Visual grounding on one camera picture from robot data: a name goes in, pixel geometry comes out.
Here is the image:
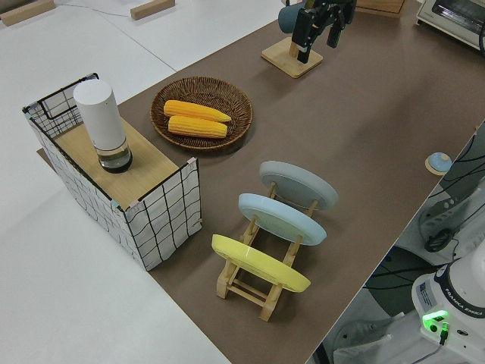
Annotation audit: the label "brown wicker basket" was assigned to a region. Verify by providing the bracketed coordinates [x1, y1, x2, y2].
[150, 77, 254, 152]

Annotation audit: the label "brown table mat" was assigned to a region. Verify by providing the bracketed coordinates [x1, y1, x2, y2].
[36, 0, 485, 364]

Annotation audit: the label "wire grid shelf organizer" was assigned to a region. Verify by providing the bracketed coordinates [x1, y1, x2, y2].
[21, 72, 204, 272]

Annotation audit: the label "light wooden block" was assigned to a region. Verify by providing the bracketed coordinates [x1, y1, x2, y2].
[130, 0, 176, 20]
[0, 0, 57, 27]

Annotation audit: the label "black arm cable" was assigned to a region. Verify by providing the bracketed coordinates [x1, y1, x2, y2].
[424, 143, 485, 253]

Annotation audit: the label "light blue plate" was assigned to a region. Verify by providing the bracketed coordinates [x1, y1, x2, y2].
[237, 193, 327, 247]

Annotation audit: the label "wooden drawer box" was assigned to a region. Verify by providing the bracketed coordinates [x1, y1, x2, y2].
[355, 0, 406, 18]

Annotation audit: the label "gray plate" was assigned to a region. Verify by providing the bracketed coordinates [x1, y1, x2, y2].
[259, 160, 339, 213]

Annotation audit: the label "wooden plate rack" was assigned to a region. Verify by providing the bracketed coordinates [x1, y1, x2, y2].
[215, 181, 319, 323]

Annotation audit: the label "blue service bell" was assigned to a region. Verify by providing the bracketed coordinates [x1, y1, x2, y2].
[424, 152, 452, 176]

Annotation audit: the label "white cylindrical bottle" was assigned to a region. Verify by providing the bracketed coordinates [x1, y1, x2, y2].
[73, 82, 133, 174]

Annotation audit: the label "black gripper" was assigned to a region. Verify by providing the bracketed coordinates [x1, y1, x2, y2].
[291, 0, 357, 64]

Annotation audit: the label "dark blue mug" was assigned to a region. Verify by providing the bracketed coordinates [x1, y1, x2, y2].
[277, 2, 304, 34]

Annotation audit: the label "yellow corn cob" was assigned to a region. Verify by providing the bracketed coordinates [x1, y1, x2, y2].
[163, 99, 232, 124]
[167, 115, 228, 139]

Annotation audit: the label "white toaster oven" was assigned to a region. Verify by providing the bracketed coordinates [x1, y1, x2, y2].
[415, 0, 485, 58]

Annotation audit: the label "wooden mug rack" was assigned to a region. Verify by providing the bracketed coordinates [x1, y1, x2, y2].
[260, 33, 324, 80]

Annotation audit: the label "yellow plate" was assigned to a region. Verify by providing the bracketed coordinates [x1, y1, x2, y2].
[211, 234, 312, 293]

